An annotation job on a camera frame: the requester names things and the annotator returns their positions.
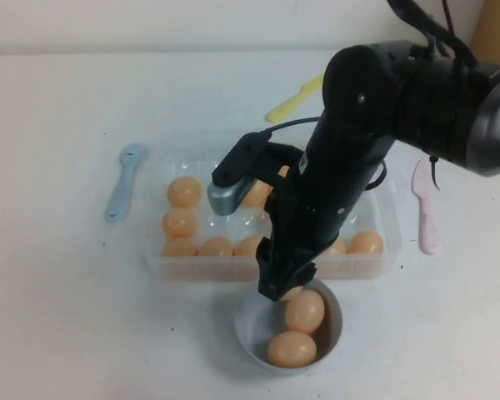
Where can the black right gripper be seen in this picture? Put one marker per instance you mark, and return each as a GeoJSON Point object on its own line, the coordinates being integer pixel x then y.
{"type": "Point", "coordinates": [321, 200]}

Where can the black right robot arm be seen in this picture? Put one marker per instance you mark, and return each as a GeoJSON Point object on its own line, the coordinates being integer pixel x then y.
{"type": "Point", "coordinates": [358, 83]}

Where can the clear plastic egg box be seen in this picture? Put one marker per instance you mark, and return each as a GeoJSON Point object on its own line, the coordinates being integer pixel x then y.
{"type": "Point", "coordinates": [200, 266]}

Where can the brown cardboard box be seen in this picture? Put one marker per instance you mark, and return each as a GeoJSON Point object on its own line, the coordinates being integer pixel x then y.
{"type": "Point", "coordinates": [491, 25]}

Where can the grey-blue round bowl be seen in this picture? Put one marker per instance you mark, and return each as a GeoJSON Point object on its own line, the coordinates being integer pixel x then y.
{"type": "Point", "coordinates": [254, 329]}

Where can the pink plastic knife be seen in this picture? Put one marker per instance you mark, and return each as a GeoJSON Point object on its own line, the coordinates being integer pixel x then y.
{"type": "Point", "coordinates": [427, 216]}

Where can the yellow plastic knife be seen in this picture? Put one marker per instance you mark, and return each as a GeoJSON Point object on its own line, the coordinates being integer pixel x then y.
{"type": "Point", "coordinates": [283, 109]}

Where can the light blue plastic fork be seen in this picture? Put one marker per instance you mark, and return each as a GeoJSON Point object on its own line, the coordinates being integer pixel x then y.
{"type": "Point", "coordinates": [123, 187]}

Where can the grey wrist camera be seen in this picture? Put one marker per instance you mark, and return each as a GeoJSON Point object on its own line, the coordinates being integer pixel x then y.
{"type": "Point", "coordinates": [227, 200]}

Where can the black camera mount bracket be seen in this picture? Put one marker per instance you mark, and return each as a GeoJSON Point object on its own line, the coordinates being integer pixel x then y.
{"type": "Point", "coordinates": [243, 156]}

